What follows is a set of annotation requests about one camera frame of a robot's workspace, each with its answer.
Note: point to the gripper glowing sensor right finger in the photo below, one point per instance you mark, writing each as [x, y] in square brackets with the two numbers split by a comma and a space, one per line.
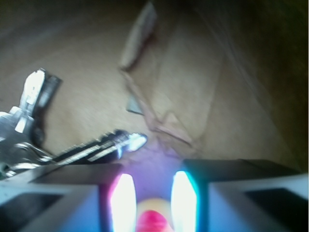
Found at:
[240, 195]

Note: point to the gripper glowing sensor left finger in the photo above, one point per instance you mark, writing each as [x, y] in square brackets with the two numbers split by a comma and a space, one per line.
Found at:
[72, 198]

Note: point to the yellow rubber duck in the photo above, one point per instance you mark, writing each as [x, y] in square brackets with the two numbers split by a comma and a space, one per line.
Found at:
[154, 215]

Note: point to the silver key pair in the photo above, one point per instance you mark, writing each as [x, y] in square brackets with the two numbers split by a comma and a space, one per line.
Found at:
[24, 123]

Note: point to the brown paper bag bin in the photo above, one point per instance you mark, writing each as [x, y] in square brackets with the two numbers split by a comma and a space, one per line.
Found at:
[219, 79]

